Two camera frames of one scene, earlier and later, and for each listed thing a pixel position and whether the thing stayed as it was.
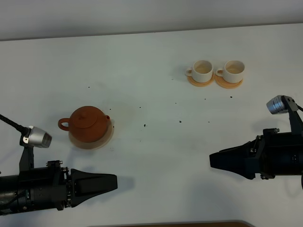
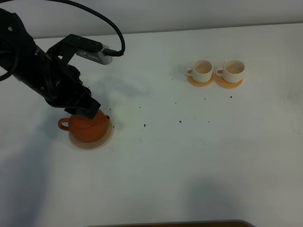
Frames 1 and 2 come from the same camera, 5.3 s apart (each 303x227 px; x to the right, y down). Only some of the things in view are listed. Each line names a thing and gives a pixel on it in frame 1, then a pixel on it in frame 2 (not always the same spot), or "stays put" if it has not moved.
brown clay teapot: [87, 124] stays put
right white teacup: [233, 71] stays put
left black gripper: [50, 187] → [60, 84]
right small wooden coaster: [221, 82] stays put
